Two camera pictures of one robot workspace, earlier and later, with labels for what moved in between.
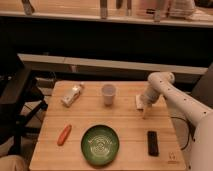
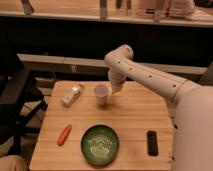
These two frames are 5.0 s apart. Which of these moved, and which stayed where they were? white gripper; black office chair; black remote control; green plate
Moved: white gripper
Stayed: black remote control; black office chair; green plate
